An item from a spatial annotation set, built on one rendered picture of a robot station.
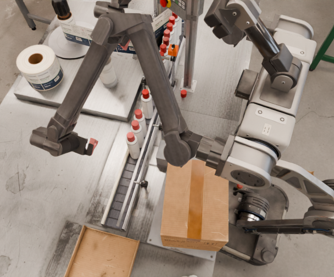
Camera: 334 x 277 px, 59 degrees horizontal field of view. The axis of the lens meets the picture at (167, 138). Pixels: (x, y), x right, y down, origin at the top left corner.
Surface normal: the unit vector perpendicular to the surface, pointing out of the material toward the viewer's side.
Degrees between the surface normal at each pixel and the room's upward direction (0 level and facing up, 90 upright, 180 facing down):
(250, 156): 0
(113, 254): 0
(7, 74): 0
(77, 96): 52
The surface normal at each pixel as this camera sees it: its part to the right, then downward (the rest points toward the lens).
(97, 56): -0.31, 0.40
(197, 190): -0.02, -0.46
